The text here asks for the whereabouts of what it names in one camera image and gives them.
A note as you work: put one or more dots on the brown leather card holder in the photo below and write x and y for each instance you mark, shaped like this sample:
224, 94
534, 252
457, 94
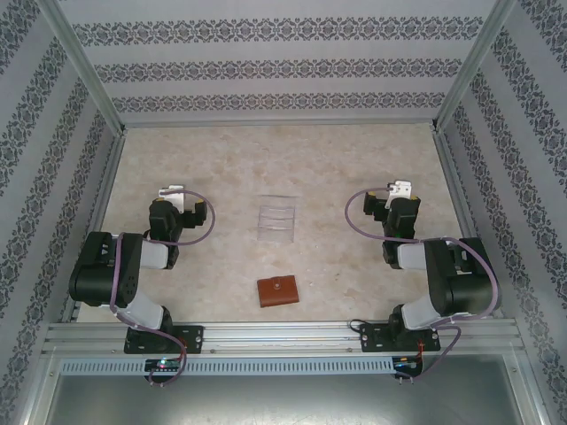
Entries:
278, 291

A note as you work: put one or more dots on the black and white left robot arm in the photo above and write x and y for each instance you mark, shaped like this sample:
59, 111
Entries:
106, 270

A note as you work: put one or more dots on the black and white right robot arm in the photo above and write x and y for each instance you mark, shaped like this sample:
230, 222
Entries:
460, 283

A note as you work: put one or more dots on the clear acrylic card stand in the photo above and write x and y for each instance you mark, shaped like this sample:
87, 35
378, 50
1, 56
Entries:
277, 219

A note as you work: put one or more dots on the grey metal panel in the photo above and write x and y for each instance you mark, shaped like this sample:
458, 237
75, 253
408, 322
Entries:
283, 398

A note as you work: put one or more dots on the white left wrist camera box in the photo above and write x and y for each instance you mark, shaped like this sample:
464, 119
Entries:
173, 195

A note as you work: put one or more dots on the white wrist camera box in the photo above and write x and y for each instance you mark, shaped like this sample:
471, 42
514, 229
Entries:
173, 195
401, 189

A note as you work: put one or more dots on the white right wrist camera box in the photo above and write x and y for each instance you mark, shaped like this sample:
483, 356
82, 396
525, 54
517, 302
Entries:
401, 189

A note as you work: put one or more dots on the aluminium side rail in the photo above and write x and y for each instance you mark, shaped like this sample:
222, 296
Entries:
468, 221
97, 221

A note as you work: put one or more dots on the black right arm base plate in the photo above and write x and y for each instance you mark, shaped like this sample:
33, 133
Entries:
372, 338

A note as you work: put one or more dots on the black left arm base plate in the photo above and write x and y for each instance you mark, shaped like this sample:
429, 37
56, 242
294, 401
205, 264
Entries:
195, 338

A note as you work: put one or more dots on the aluminium frame post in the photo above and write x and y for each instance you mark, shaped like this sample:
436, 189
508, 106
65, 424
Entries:
88, 71
467, 71

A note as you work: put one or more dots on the aluminium mounting rail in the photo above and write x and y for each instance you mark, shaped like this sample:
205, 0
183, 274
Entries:
283, 338

